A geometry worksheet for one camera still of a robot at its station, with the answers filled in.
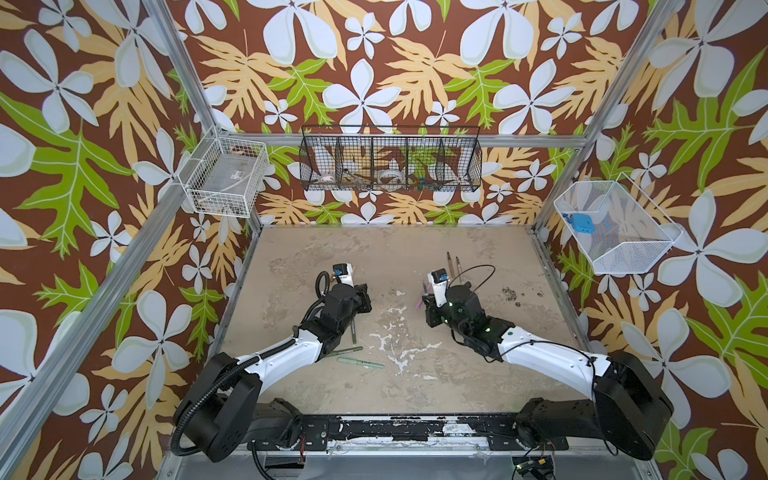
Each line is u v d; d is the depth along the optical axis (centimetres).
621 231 80
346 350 89
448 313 66
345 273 75
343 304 64
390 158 97
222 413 42
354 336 91
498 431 75
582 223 86
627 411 41
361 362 86
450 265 109
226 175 86
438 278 72
